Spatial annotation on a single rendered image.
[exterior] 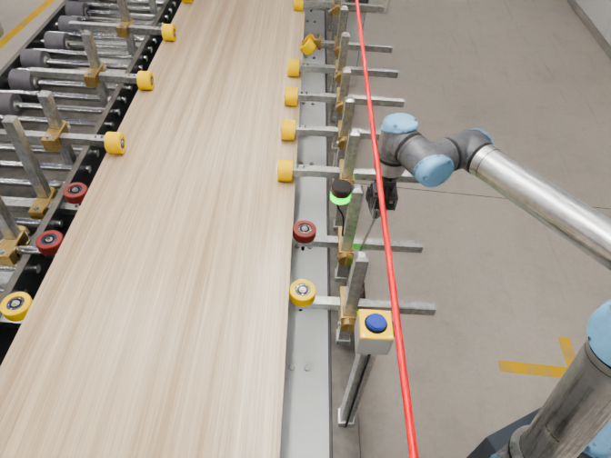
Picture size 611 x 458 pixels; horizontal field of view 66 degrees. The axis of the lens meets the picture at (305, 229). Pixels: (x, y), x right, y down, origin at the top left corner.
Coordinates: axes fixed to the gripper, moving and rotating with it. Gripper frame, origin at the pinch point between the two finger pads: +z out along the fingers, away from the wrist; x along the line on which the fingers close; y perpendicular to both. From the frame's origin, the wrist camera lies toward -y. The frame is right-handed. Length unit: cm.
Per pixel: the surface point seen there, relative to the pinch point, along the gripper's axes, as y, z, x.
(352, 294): 29.2, 3.8, -8.3
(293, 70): -98, 6, -30
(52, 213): -8, 17, -110
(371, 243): -0.4, 15.1, 1.1
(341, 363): 36.0, 31.2, -8.3
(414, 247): -0.1, 15.4, 15.9
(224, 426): 64, 11, -40
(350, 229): 4.2, 3.7, -7.8
